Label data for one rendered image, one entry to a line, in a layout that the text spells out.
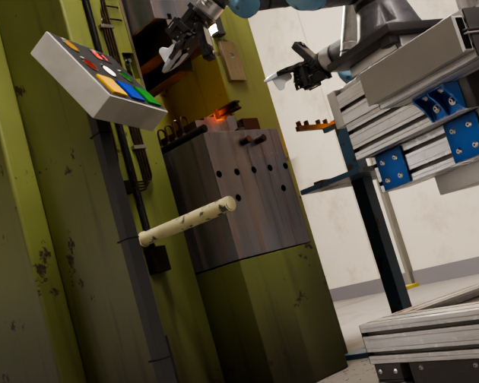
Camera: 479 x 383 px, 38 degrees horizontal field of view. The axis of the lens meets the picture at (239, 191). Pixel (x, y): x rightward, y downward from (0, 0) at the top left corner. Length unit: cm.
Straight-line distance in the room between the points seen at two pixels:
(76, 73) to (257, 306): 95
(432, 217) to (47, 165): 345
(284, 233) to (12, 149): 105
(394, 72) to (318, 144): 495
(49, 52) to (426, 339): 123
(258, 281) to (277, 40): 453
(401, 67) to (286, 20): 520
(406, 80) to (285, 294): 124
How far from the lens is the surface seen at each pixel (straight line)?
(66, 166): 253
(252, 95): 292
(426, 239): 551
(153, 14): 255
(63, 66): 198
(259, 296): 234
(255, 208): 242
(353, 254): 622
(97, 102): 190
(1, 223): 278
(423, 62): 132
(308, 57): 224
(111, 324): 244
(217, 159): 237
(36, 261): 263
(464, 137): 149
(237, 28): 303
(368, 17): 161
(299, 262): 252
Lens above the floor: 39
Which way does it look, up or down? 7 degrees up
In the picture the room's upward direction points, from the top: 16 degrees counter-clockwise
